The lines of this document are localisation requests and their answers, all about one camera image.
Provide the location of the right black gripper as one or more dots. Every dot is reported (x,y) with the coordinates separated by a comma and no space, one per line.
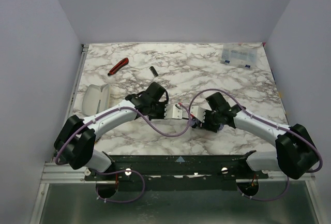
(208,120)

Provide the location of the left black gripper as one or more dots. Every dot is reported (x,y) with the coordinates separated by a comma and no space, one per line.
(160,112)

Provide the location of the cream umbrella case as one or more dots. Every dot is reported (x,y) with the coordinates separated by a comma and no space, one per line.
(96,99)

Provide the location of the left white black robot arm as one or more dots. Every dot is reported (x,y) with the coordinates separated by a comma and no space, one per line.
(76,140)

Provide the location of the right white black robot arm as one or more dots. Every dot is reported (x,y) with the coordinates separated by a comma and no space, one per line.
(295,153)

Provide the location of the red black utility knife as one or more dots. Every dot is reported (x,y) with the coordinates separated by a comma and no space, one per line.
(118,66)

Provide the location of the clear plastic organizer box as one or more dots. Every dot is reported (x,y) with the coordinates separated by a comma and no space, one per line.
(238,55)

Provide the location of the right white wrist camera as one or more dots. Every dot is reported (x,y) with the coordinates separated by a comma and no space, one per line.
(198,113)

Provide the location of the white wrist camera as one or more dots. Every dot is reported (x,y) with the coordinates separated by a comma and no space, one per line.
(173,111)
(198,113)

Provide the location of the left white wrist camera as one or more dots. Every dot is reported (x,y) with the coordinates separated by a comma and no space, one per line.
(173,111)

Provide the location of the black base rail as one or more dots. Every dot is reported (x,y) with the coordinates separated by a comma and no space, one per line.
(177,172)

